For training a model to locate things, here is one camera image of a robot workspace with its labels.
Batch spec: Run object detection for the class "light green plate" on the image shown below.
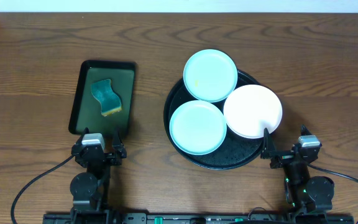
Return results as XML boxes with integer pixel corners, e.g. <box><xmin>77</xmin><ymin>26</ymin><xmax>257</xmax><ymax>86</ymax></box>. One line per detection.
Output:
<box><xmin>183</xmin><ymin>49</ymin><xmax>238</xmax><ymax>103</ymax></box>
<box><xmin>169</xmin><ymin>100</ymin><xmax>227</xmax><ymax>156</ymax></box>

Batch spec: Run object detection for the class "white plate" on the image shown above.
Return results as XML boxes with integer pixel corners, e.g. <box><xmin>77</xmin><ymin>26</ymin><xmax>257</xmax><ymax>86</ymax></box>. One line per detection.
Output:
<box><xmin>223</xmin><ymin>85</ymin><xmax>283</xmax><ymax>139</ymax></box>

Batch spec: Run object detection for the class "left black cable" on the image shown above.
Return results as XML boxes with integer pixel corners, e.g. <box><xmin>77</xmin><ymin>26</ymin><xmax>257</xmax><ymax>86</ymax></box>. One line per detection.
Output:
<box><xmin>10</xmin><ymin>154</ymin><xmax>75</xmax><ymax>224</ymax></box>

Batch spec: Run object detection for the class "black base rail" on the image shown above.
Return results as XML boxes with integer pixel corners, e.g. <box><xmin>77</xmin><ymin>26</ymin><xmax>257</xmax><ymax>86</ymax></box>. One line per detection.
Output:
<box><xmin>42</xmin><ymin>213</ymin><xmax>354</xmax><ymax>224</ymax></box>

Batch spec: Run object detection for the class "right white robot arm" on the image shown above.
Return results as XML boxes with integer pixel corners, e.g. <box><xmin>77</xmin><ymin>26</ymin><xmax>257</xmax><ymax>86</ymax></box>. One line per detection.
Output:
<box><xmin>260</xmin><ymin>126</ymin><xmax>334</xmax><ymax>223</ymax></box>

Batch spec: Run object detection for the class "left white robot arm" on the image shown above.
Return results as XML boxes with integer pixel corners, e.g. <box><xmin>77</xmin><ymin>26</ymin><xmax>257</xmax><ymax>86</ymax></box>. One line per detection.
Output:
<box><xmin>70</xmin><ymin>128</ymin><xmax>127</xmax><ymax>223</ymax></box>

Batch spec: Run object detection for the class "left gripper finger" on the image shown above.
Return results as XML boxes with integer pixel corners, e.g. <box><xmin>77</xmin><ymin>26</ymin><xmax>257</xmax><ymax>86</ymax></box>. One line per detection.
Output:
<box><xmin>76</xmin><ymin>128</ymin><xmax>90</xmax><ymax>146</ymax></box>
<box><xmin>112</xmin><ymin>129</ymin><xmax>127</xmax><ymax>158</ymax></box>

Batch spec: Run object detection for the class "green yellow sponge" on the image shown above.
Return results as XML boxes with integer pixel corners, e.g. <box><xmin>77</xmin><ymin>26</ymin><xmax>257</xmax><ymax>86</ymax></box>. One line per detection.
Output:
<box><xmin>91</xmin><ymin>79</ymin><xmax>122</xmax><ymax>116</ymax></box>

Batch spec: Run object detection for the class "round black serving tray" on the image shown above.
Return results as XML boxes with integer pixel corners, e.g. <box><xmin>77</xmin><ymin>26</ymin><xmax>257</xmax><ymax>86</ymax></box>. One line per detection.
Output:
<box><xmin>163</xmin><ymin>79</ymin><xmax>263</xmax><ymax>170</ymax></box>

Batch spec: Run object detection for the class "black rectangular water tray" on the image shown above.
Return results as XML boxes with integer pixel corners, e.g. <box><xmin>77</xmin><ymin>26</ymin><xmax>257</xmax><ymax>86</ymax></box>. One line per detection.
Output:
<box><xmin>68</xmin><ymin>60</ymin><xmax>136</xmax><ymax>138</ymax></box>

